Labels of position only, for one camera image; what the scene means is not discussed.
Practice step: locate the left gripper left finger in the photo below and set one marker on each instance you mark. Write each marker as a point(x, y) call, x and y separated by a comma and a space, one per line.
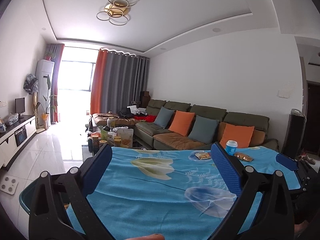
point(48, 218)

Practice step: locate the orange cushion far right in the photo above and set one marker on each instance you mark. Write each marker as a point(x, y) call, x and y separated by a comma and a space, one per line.
point(241, 134)

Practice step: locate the teal trash bin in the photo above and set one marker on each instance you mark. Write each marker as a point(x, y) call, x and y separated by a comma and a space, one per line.
point(27, 195)

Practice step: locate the orange and grey curtain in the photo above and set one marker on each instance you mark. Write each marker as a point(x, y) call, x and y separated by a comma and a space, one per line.
point(118, 80)

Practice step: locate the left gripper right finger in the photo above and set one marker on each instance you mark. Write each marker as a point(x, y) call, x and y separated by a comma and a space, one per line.
point(262, 209)

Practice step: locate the person's right hand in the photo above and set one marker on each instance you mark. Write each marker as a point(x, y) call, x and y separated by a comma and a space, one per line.
point(299, 228)

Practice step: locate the gold ring ceiling lamp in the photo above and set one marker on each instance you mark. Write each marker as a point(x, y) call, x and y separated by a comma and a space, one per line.
point(116, 12)

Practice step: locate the black tower heater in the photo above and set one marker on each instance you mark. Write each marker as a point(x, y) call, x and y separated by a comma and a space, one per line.
point(294, 133)

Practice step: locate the white TV cabinet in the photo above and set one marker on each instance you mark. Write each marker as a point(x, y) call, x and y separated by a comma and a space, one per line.
point(15, 139)

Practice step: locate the tall potted plant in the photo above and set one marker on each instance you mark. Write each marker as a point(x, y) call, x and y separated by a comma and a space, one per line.
point(46, 101)

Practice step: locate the clear cookie packet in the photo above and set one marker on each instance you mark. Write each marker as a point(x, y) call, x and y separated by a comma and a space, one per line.
point(202, 155)

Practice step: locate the blue paper cup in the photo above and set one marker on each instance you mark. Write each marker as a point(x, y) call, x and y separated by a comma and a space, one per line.
point(231, 147)

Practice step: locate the person's left hand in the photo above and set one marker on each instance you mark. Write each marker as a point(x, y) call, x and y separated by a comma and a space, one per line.
point(154, 236)

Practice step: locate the small black monitor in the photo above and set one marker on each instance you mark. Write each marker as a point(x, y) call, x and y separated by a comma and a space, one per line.
point(20, 107)

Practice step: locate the orange cushion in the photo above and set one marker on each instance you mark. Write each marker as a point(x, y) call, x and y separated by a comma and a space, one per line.
point(182, 122)
point(241, 134)

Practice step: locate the white standing air conditioner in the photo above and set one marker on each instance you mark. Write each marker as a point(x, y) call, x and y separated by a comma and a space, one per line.
point(44, 73)

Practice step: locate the teal cushion left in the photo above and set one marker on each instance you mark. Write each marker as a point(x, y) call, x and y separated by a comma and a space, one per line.
point(163, 117)

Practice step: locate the cluttered coffee table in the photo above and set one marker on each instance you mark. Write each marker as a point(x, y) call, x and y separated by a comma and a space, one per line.
point(104, 135)

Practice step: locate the white bathroom scale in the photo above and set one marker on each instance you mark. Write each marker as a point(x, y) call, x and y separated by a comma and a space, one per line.
point(8, 185)

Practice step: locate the brown snack packet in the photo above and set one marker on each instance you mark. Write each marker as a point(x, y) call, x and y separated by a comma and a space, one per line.
point(243, 157)

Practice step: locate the orange cushion left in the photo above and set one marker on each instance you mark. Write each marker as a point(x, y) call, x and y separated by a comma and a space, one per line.
point(182, 122)

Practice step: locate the green sectional sofa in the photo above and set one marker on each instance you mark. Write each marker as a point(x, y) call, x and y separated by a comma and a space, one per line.
point(153, 137)

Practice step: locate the blue floral tablecloth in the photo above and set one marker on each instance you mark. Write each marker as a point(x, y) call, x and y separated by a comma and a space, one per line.
point(170, 192)

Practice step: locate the teal cushion right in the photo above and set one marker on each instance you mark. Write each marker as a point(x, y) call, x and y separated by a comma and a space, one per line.
point(203, 129)

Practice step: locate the teal cushion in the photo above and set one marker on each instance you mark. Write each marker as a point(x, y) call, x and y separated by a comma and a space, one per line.
point(163, 117)
point(203, 129)

